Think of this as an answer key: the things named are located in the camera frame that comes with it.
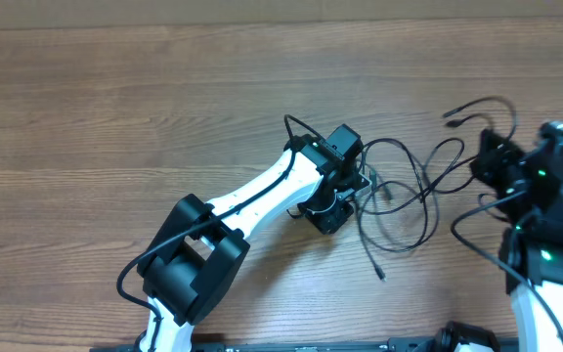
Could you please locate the black cable bundle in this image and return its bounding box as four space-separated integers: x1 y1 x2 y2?
352 95 520 283

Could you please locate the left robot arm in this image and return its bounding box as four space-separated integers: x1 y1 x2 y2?
134 124 369 351

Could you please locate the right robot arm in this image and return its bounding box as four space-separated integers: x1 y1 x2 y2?
471 121 563 351

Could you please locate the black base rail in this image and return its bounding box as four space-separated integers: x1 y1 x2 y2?
90 320 522 352

